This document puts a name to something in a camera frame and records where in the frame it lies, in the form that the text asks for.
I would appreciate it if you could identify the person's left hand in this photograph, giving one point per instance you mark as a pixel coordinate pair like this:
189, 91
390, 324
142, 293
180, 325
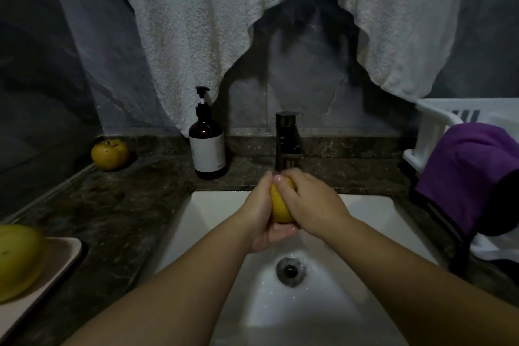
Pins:
258, 216

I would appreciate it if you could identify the person's right hand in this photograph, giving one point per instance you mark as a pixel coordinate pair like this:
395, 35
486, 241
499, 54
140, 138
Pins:
320, 208

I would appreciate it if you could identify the black faucet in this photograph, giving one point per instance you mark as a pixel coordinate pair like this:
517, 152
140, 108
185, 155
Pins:
288, 137

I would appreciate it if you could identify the dark soap pump bottle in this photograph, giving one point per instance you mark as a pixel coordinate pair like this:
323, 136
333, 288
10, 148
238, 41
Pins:
207, 145

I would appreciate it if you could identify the purple cloth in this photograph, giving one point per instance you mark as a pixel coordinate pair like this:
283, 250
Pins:
466, 171

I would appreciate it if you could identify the group of yellow apples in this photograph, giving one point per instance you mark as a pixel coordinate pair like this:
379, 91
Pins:
110, 154

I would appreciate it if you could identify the beige plastic tray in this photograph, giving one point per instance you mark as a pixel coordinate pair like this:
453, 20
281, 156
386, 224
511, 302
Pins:
61, 265

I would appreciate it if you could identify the person's left forearm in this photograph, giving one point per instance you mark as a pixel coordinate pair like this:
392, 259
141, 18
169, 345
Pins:
162, 301

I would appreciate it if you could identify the person's right forearm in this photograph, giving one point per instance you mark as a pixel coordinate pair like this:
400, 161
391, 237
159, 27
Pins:
430, 293

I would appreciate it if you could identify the metal sink drain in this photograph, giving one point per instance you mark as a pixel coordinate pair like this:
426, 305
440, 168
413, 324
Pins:
291, 270

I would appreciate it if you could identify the white sink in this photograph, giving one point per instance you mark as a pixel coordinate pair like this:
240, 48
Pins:
357, 309

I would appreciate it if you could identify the white plastic basket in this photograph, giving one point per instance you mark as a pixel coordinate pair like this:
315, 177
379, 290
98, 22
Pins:
434, 127

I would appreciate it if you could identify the white hanging towel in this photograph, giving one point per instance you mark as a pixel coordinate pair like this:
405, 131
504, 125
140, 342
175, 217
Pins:
178, 33

